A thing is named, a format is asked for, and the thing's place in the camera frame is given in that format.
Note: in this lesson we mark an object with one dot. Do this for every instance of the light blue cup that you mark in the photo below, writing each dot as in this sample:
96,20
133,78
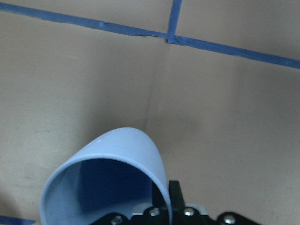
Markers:
112,174

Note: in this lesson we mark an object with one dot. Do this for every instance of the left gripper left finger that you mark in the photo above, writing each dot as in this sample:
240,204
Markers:
155,214

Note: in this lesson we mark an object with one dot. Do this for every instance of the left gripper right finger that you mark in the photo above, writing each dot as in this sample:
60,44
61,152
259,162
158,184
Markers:
196,214

